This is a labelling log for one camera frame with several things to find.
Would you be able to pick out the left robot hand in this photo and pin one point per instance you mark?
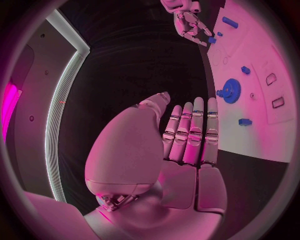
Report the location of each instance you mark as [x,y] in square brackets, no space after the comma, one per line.
[131,150]

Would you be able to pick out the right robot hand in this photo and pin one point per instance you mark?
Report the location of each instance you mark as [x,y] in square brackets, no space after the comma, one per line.
[185,22]

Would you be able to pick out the short blue cylinder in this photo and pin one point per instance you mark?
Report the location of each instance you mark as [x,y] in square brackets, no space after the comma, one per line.
[212,40]

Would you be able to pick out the small blue block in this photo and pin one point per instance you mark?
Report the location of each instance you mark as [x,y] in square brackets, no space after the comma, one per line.
[219,34]

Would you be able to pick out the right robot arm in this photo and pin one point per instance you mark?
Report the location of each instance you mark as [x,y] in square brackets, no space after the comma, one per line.
[171,5]

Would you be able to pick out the white task board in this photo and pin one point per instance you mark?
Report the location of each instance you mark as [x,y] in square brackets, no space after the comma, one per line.
[257,131]

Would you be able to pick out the long blue cylinder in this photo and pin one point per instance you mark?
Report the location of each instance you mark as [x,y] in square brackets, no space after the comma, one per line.
[230,22]

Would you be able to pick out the small blue peg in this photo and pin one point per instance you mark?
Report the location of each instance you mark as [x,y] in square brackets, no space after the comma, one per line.
[219,93]

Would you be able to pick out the blue gear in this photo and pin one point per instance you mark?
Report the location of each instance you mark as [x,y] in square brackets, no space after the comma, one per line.
[232,91]

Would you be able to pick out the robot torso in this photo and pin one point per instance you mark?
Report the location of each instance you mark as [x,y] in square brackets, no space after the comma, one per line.
[37,84]

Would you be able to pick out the glowing light bar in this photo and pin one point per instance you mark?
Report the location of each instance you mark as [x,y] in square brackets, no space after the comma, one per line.
[9,108]

